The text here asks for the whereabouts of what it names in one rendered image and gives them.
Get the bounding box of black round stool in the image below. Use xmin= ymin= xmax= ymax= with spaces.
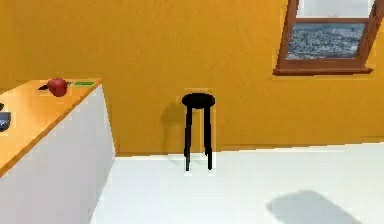
xmin=181 ymin=92 xmax=216 ymax=172

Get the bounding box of red apple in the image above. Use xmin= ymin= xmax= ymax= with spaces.
xmin=47 ymin=78 xmax=69 ymax=98

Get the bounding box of white counter with orange top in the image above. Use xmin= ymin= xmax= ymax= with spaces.
xmin=0 ymin=78 xmax=117 ymax=224

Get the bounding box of brown framed window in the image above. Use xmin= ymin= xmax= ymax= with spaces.
xmin=272 ymin=0 xmax=384 ymax=76

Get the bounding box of dark grey appliance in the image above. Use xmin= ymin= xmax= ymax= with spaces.
xmin=0 ymin=103 xmax=12 ymax=133

